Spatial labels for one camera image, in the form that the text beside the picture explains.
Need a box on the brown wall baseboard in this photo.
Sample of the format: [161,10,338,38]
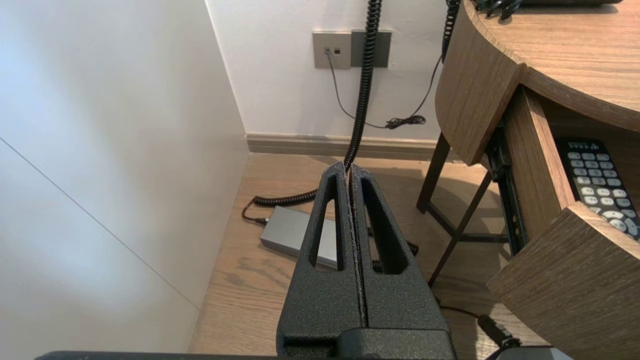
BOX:
[245,132,463,163]

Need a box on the dark grey blank wall plate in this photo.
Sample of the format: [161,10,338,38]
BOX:
[350,30,392,68]

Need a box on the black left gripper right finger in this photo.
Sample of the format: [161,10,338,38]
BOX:
[349,164,452,332]

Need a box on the white and black robot base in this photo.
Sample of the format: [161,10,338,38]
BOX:
[492,346,573,360]

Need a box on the black remote control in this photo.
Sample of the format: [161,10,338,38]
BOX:
[554,137,640,242]

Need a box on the grey power adapter brick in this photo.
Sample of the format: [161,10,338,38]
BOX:
[260,205,338,270]

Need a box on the thin black telephone line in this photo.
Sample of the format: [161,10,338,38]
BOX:
[325,49,443,130]

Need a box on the black cable with connector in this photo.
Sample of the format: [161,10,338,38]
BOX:
[370,227,523,351]

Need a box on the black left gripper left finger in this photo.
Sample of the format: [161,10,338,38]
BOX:
[276,161,369,338]

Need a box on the black coiled power cable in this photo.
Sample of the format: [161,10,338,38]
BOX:
[241,0,383,225]

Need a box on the beige wall jack plate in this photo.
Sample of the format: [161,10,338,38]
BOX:
[313,31,352,70]

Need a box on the black coiled handset cord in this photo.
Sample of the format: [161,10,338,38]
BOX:
[441,0,523,63]

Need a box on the curved-front wooden table drawer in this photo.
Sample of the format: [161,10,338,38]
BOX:
[486,85,640,360]

